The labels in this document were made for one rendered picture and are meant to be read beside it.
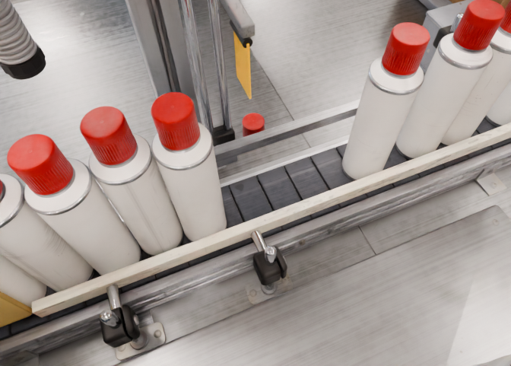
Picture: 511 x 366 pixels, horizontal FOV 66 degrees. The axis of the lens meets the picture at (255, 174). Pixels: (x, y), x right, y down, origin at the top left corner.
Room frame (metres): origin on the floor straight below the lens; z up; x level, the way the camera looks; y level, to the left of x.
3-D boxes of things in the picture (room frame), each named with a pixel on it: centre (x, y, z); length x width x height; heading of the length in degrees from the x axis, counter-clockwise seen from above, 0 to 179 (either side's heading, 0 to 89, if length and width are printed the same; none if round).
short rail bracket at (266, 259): (0.15, -0.01, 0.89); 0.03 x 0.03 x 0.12; 21
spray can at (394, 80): (0.28, -0.14, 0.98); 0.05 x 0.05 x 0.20
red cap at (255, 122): (0.38, 0.00, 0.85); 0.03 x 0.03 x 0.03
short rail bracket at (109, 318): (0.10, 0.14, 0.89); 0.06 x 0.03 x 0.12; 21
